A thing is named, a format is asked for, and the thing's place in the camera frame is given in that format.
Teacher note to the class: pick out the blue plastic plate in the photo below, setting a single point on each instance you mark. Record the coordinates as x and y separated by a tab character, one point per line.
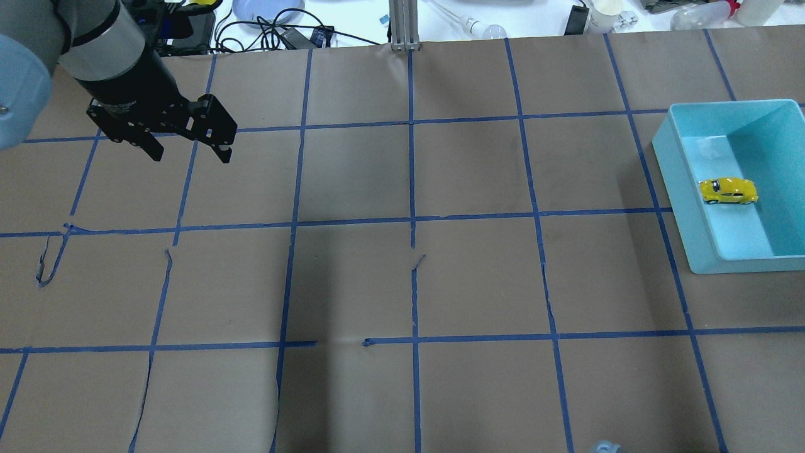
249	11

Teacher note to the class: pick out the aluminium frame post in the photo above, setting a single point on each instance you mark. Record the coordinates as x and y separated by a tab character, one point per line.
404	26

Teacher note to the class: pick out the black power adapter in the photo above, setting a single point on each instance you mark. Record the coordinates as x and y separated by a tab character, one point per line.
189	28

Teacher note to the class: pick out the yellow toy beetle car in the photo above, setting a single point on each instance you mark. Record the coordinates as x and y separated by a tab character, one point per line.
728	190

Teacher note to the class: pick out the turquoise plastic storage bin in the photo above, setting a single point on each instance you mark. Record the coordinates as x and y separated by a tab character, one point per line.
734	173

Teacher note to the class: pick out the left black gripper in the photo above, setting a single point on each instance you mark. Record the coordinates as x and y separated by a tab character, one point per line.
139	83

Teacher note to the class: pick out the cream paper cup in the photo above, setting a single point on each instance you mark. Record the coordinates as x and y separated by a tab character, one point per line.
603	15

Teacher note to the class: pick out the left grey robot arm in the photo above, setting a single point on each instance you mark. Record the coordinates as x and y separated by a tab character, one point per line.
99	44

